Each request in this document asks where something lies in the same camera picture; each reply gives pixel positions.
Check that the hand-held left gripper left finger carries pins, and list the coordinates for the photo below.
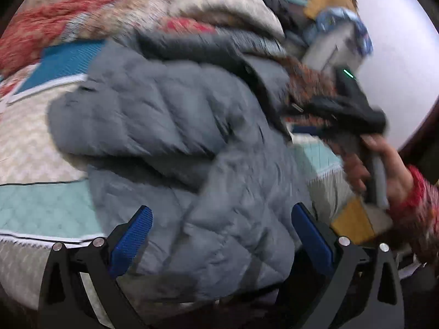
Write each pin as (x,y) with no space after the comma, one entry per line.
(132,240)

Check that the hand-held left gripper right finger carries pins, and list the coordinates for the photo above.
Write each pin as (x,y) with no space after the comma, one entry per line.
(312,236)

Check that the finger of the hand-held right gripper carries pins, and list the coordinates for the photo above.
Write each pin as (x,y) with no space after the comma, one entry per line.
(320,108)

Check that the grey puffer jacket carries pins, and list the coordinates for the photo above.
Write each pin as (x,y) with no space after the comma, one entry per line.
(171,126)

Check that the person's right forearm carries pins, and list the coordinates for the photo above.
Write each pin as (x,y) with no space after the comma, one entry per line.
(418,212)

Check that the person's right hand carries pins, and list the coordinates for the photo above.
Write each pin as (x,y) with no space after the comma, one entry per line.
(391,168)

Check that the brown floral cloth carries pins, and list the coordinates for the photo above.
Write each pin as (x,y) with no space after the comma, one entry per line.
(308,78)

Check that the yellow box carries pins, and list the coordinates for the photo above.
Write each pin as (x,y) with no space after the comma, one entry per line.
(353,222)

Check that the white cabinet with blue cloth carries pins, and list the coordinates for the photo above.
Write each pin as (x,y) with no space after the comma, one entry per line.
(329,51)

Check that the shiny blue cloth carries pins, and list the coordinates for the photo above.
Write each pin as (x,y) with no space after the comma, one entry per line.
(343,15)

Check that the patterned bed sheet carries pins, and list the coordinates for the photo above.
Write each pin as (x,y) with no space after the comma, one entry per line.
(31,144)

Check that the beige checked pillow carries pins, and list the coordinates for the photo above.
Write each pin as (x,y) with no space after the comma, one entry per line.
(223,3)

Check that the teal textured mat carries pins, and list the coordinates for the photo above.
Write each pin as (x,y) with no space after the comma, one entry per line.
(61,65)

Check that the red floral quilt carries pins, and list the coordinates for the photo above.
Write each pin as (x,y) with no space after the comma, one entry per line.
(34,24)

